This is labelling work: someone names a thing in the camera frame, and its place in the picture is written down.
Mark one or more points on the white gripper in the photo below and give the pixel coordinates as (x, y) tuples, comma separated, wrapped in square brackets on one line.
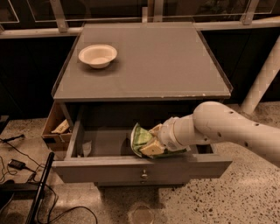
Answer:
[(167, 136)]

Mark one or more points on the green jalapeno chip bag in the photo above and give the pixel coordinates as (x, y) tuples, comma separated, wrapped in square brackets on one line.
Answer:
[(140, 136)]

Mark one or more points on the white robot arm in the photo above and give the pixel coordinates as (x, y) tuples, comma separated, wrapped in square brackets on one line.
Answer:
[(213, 122)]

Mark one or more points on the round metal drawer knob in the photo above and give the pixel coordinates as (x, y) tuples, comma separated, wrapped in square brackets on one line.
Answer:
[(144, 174)]

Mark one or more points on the open grey top drawer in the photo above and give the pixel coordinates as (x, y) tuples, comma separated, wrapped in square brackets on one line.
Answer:
[(112, 162)]

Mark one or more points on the grey drawer cabinet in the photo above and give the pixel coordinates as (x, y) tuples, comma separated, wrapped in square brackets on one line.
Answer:
[(155, 63)]

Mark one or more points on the crumpled white paper scrap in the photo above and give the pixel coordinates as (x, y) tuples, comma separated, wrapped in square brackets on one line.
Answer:
[(86, 148)]

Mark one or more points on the white packet in box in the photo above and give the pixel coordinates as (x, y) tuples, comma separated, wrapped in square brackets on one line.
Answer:
[(62, 128)]

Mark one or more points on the brown cardboard box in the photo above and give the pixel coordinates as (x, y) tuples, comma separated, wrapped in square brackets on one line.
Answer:
[(54, 136)]

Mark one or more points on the white paper bowl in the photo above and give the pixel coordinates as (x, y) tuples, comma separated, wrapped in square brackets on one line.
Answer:
[(97, 56)]

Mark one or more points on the black pole on floor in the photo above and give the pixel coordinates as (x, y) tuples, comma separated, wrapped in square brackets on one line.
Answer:
[(40, 189)]

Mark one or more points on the black tool on floor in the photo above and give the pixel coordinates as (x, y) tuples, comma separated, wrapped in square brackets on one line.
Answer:
[(6, 140)]

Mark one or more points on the black power adapter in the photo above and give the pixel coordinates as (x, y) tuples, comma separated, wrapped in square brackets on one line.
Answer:
[(16, 164)]

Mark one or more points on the metal window railing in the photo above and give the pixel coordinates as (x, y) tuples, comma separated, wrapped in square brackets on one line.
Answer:
[(48, 18)]

